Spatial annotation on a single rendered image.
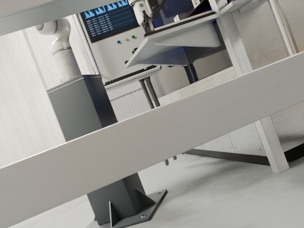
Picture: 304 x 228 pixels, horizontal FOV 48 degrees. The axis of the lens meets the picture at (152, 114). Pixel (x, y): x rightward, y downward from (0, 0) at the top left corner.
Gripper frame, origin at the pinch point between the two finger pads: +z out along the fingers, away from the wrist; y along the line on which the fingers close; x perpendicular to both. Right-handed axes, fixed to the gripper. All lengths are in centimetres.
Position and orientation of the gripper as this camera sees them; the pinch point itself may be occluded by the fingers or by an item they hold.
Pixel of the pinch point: (148, 31)
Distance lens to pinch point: 180.4
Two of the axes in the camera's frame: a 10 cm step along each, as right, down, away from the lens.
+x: -9.1, 3.5, -2.4
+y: -2.3, 0.6, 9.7
